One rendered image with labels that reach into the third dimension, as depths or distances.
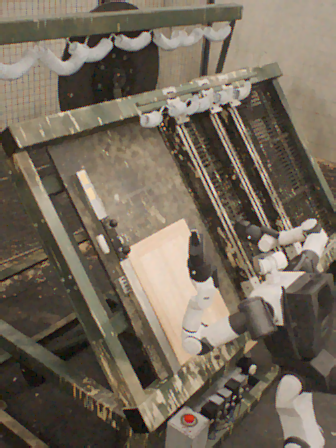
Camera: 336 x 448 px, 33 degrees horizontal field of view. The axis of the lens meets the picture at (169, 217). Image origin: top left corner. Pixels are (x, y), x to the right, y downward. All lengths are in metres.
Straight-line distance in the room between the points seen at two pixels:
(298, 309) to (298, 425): 0.59
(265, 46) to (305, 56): 0.63
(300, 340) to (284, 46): 6.13
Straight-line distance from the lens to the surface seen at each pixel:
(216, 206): 2.88
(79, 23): 2.84
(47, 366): 2.68
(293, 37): 7.96
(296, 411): 2.53
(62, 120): 2.39
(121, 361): 2.29
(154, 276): 2.53
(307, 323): 2.23
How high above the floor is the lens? 2.56
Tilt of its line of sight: 27 degrees down
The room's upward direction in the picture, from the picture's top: 5 degrees clockwise
